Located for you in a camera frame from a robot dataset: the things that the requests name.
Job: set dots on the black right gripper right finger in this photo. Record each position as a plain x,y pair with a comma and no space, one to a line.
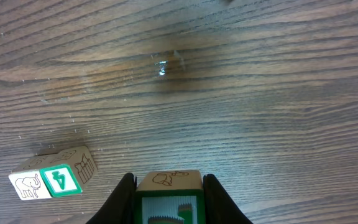
219,206

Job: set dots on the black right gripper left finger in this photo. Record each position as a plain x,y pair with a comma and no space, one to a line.
119,208

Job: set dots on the mint green top block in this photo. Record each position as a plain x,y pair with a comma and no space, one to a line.
170,197

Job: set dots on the green top wooden block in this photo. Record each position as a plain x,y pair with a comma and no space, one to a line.
69,172

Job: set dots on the green R wooden block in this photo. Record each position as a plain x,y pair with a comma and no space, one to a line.
27,181

